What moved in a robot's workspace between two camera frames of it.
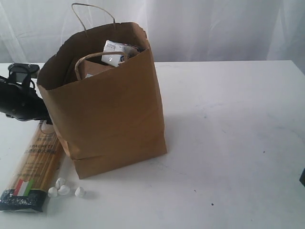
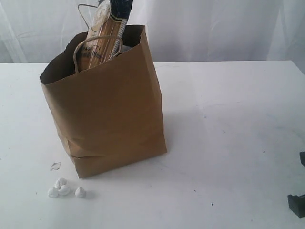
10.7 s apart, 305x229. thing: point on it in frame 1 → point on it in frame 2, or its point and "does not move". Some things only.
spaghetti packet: (41, 161) → (103, 40)
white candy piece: (64, 190) does not move
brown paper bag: (112, 118) does not move
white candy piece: (52, 192) does not move
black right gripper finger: (302, 179) → (297, 204)
